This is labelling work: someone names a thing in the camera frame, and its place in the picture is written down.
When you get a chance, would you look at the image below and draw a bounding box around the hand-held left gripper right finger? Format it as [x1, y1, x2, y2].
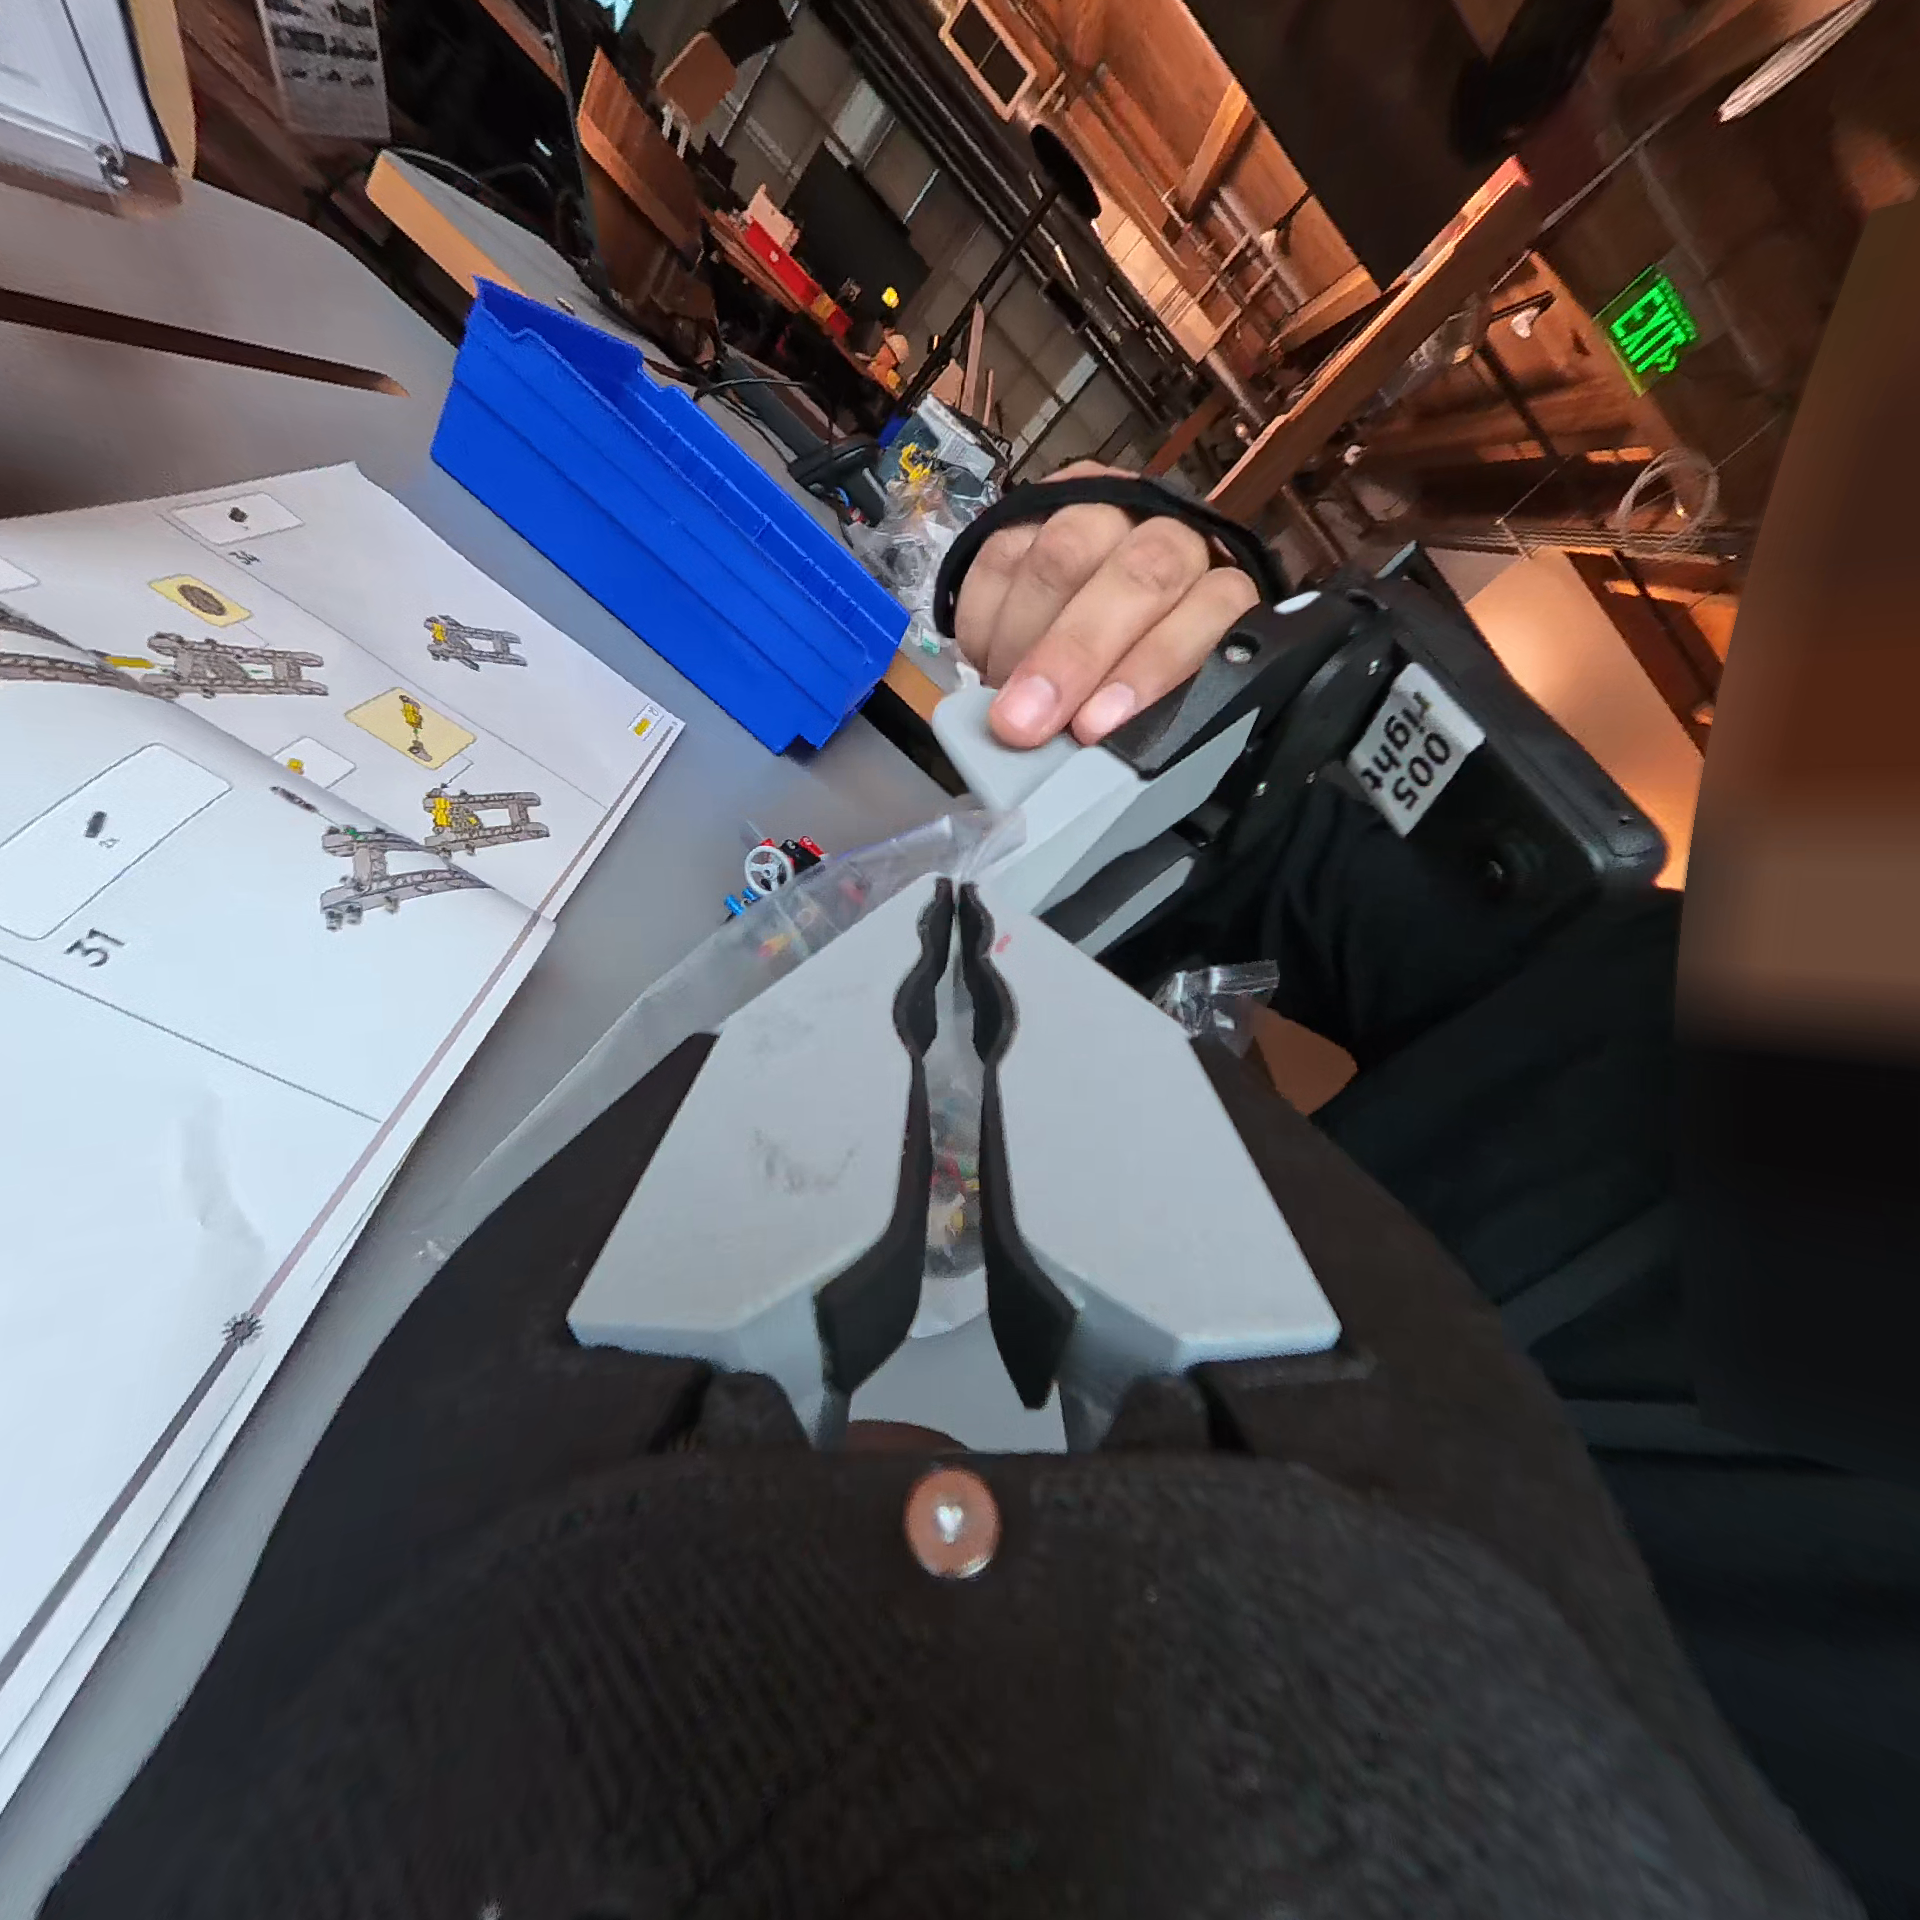
[950, 875, 1343, 1460]

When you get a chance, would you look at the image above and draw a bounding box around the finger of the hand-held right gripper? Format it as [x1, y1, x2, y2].
[927, 673, 1106, 815]
[1019, 707, 1260, 929]

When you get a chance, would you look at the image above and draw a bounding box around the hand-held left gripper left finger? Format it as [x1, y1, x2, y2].
[569, 875, 960, 1460]

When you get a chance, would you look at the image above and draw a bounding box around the clear plastic parts bag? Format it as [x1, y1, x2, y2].
[420, 808, 1039, 1353]

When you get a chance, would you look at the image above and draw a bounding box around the person's right forearm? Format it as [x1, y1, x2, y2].
[1106, 784, 1680, 1114]

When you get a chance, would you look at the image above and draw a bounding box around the small lego wheel assembly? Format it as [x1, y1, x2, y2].
[732, 832, 830, 915]

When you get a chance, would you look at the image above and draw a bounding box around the lego instruction booklet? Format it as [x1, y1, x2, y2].
[0, 463, 685, 1802]

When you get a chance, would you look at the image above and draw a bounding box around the person's right hand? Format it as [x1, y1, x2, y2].
[950, 463, 1268, 754]

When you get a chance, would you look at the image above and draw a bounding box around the crinkled clear plastic bag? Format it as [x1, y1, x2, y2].
[1151, 959, 1278, 1058]

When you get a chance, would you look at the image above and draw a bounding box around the blue plastic bin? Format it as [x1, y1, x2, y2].
[430, 277, 921, 754]

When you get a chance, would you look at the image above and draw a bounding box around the green exit sign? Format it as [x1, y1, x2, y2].
[1591, 267, 1705, 396]

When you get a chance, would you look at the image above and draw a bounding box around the person's black clothing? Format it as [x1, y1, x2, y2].
[1322, 902, 1920, 1920]

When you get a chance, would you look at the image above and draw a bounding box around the black round ceiling fixture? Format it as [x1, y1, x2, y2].
[1453, 0, 1620, 162]

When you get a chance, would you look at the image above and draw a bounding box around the printed picture sheet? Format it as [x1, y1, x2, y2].
[259, 0, 394, 134]

